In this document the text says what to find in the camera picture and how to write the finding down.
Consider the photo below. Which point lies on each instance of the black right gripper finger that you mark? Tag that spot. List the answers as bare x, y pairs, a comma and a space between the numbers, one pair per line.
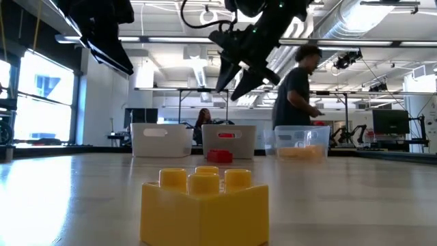
256, 78
228, 70

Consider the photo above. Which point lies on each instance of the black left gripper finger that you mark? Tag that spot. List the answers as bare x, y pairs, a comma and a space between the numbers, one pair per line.
114, 51
102, 59

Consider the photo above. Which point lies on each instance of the dark red two-by-four block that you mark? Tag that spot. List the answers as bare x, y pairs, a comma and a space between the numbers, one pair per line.
225, 135
220, 156

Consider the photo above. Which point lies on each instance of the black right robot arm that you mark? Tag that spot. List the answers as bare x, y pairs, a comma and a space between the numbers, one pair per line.
286, 10

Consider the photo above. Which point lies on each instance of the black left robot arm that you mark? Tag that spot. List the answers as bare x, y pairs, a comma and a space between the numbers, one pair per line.
5, 131

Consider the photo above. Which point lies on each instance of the black background robot arm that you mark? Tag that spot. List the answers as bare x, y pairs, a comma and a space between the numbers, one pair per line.
351, 132

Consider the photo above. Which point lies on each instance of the standing person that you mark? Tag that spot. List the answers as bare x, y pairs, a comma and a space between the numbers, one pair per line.
293, 95

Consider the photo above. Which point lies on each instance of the seated person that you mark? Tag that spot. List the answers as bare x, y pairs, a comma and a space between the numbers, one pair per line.
203, 119

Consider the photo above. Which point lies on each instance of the overhead light bar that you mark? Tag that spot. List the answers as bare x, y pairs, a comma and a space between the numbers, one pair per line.
170, 39

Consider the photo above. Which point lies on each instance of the black monitor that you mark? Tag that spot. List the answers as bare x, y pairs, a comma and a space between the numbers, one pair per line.
390, 122
140, 117

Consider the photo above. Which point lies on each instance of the large bright window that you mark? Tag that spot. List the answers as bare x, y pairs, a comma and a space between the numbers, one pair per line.
44, 99

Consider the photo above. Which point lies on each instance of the grey plastic bin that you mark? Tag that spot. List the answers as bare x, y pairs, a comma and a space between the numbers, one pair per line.
228, 145

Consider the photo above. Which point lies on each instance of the clear plastic bin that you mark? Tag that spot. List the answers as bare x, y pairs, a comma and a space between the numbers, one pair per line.
300, 136

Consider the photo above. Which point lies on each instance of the white plastic bin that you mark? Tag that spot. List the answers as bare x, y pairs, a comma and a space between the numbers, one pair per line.
160, 145

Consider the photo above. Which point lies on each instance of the yellow two-by-two block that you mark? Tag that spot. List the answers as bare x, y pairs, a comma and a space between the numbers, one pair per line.
205, 212

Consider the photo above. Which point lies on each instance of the black background gantry frame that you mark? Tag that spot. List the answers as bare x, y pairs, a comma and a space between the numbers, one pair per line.
205, 90

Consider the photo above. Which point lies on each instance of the silver ventilation duct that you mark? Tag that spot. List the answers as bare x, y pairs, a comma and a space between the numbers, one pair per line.
341, 27

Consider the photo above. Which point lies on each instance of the black overhead camera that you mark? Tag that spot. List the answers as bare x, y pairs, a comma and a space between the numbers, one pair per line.
347, 59

